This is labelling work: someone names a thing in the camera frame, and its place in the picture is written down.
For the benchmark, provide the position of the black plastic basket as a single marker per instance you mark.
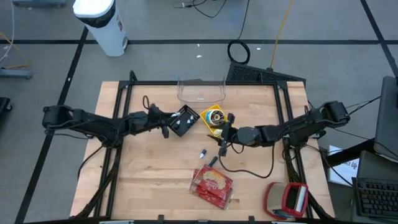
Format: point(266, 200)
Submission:
point(183, 128)

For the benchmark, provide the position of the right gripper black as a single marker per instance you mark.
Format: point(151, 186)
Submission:
point(230, 135)

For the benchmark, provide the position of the white trash can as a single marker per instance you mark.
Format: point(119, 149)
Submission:
point(102, 31)

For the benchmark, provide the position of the clear plastic bin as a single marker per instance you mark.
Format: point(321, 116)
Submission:
point(202, 99)

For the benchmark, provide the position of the grey floor base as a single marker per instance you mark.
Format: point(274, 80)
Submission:
point(15, 74)

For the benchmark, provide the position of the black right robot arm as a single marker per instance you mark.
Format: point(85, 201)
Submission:
point(280, 132)

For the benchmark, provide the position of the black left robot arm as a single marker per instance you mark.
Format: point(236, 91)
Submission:
point(93, 124)

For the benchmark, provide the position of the black floor equipment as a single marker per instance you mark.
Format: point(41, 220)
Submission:
point(4, 104)

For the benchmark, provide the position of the grey floor plate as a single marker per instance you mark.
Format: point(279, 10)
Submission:
point(37, 3)

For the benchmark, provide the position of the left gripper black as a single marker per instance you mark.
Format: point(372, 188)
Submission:
point(155, 116)

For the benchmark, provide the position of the black mesh panel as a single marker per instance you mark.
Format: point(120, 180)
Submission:
point(248, 74)

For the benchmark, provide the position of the yellow plastic basket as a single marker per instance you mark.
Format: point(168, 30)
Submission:
point(215, 107)

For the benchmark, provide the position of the white paper sheet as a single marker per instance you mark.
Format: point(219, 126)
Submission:
point(345, 172)

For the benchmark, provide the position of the black side desk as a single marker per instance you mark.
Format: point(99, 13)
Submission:
point(348, 154)

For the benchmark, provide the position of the black keyboard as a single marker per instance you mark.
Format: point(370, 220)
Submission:
point(376, 197)

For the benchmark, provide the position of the blue marker white cap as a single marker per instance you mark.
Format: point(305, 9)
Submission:
point(188, 123)
point(178, 123)

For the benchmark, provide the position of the black aluminium table frame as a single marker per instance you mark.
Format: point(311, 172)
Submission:
point(155, 83)

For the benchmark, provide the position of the chocolate iced toy donut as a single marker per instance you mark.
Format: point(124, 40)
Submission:
point(210, 119)

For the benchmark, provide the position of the dark grey panel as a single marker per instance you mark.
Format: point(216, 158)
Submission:
point(387, 124)

